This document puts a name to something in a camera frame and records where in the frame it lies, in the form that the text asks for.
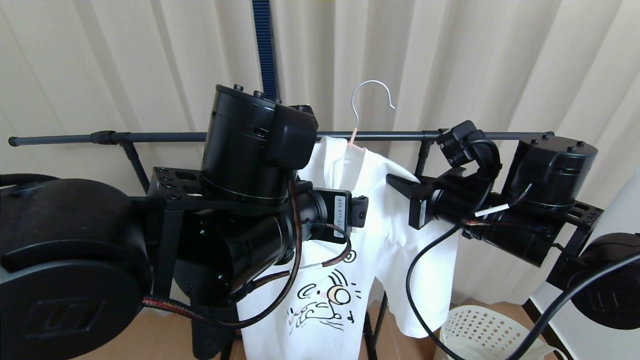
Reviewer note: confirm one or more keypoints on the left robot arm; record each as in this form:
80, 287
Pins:
100, 250

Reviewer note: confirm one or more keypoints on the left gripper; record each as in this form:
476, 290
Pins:
320, 215

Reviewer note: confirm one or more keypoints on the black shorts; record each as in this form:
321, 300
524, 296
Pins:
210, 335

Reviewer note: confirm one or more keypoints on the black clothes rack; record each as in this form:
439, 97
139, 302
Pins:
150, 136

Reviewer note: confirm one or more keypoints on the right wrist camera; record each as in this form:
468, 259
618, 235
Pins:
462, 142

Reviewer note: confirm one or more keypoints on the white curtain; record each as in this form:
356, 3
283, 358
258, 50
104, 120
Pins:
100, 65
450, 60

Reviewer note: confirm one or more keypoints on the white laundry basket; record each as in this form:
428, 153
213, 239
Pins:
480, 330

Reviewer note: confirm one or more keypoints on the pink clothes hanger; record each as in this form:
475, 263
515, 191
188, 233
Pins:
356, 115

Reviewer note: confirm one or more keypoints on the white garment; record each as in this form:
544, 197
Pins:
395, 225

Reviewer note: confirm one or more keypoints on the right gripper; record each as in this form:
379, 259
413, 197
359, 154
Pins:
450, 200

